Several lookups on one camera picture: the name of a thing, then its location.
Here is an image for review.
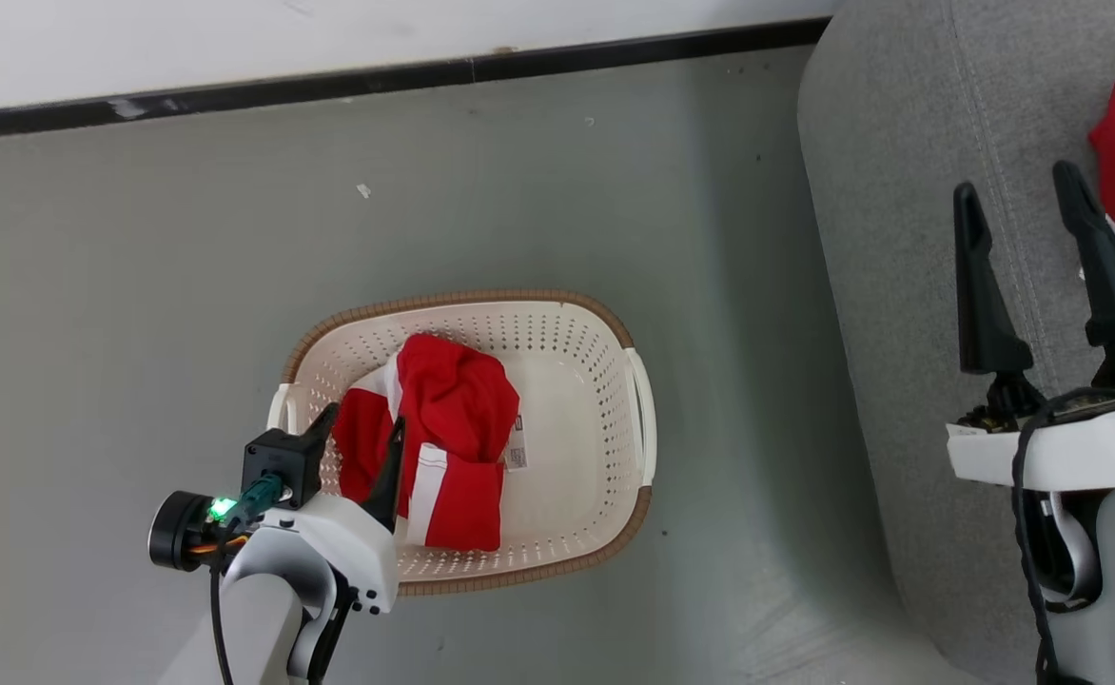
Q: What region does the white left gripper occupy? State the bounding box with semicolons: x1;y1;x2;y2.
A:
261;401;407;616

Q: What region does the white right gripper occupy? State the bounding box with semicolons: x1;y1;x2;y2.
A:
946;160;1115;493

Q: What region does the grey fabric sofa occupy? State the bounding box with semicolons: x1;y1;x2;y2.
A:
797;0;1115;685

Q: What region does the cream perforated laundry basket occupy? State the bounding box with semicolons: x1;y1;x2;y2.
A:
266;290;658;597

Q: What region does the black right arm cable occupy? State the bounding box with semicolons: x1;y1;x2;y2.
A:
1011;388;1115;685

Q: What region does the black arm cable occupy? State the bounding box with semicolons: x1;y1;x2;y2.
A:
1011;388;1115;685
207;528;246;685

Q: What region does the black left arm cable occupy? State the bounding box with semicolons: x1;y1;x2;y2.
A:
207;528;246;685

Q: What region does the black wall baseboard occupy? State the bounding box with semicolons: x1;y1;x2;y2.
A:
0;16;834;142

